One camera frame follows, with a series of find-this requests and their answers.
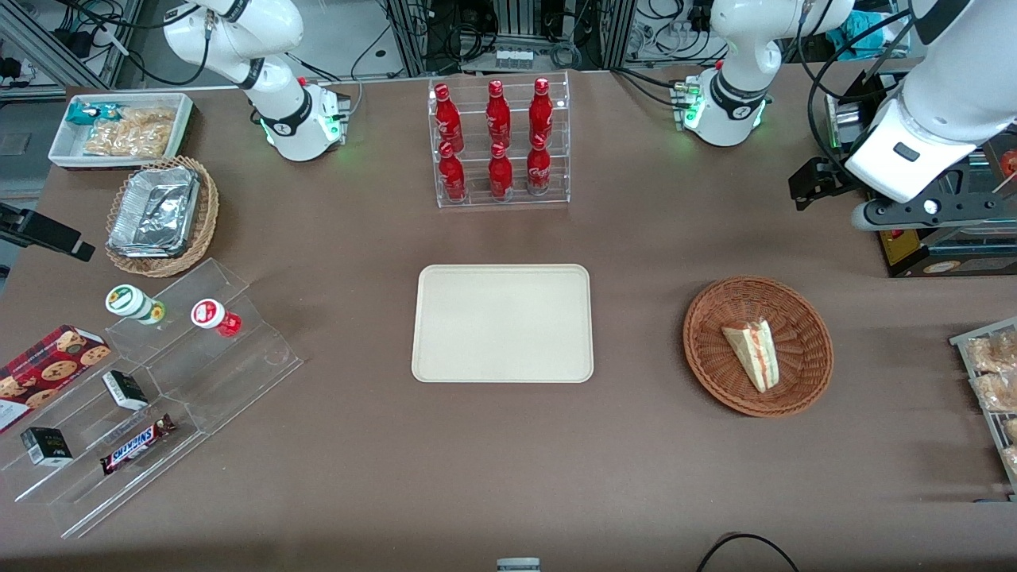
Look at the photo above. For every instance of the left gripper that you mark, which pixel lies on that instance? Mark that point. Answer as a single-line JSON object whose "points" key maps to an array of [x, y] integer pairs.
{"points": [[832, 176]]}

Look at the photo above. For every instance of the triangular sandwich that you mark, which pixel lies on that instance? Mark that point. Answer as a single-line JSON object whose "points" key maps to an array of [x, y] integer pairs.
{"points": [[755, 351]]}

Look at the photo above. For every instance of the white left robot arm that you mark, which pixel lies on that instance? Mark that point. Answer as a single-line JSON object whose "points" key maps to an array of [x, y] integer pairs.
{"points": [[961, 63]]}

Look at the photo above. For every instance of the round brown wicker basket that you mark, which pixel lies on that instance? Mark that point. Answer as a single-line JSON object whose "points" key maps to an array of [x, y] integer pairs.
{"points": [[715, 349]]}

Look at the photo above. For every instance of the beige rectangular tray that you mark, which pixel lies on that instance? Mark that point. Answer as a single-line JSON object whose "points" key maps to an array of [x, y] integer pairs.
{"points": [[503, 323]]}

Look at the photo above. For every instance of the tan oval wicker basket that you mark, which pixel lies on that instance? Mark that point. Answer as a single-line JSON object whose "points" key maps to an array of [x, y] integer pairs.
{"points": [[203, 222]]}

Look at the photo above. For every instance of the black food warmer machine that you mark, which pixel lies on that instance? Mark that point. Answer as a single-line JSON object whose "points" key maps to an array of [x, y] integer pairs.
{"points": [[953, 254]]}

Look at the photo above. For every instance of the bagged bread pastry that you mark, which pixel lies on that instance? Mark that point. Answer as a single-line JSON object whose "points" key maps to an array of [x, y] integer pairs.
{"points": [[1011, 429], [1011, 458], [993, 351], [997, 391]]}

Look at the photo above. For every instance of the red cola bottle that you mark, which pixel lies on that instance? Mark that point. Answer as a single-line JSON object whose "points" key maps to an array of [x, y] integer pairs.
{"points": [[500, 173], [452, 175], [541, 110], [498, 111], [447, 115], [538, 169]]}

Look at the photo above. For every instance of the clear acrylic bottle rack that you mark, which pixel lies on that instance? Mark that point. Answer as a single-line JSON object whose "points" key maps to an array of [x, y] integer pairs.
{"points": [[500, 195]]}

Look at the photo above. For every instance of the white power strip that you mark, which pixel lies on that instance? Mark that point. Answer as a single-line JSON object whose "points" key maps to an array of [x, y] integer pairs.
{"points": [[514, 57]]}

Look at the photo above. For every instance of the small grey box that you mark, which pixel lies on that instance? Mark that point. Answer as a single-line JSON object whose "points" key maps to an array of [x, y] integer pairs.
{"points": [[518, 565]]}

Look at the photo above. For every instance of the red bottle with white cap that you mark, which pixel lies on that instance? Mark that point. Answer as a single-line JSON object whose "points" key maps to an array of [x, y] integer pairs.
{"points": [[213, 315]]}

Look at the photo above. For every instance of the clear acrylic stepped stand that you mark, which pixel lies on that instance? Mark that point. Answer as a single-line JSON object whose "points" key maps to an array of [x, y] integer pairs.
{"points": [[214, 389]]}

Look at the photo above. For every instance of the silver foil container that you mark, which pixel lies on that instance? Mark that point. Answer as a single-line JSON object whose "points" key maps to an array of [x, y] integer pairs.
{"points": [[155, 210]]}

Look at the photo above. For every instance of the clear bag of chips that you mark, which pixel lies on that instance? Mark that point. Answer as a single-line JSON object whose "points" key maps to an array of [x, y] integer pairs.
{"points": [[131, 131]]}

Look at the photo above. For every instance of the green capped white bottle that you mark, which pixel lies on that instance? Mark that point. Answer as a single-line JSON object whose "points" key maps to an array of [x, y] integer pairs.
{"points": [[131, 302]]}

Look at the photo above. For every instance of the small black box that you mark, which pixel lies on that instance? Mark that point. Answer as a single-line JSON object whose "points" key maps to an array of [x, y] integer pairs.
{"points": [[45, 445], [125, 389]]}

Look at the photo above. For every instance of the Snickers chocolate bar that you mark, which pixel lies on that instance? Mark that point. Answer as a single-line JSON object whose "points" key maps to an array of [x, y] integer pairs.
{"points": [[137, 443]]}

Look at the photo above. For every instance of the teal snack packet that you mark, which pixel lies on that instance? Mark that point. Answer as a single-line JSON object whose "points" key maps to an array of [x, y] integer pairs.
{"points": [[83, 114]]}

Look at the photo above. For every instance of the white rectangular snack bin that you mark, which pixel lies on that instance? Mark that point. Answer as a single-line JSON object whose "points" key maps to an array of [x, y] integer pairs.
{"points": [[63, 143]]}

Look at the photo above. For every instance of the red cookie box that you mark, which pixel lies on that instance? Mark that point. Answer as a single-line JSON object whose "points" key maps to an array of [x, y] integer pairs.
{"points": [[48, 373]]}

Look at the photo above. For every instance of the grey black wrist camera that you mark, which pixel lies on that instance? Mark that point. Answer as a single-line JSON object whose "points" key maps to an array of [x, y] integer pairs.
{"points": [[926, 209]]}

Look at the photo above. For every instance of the black flat bracket device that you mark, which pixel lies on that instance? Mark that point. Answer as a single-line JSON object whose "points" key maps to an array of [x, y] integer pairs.
{"points": [[44, 230]]}

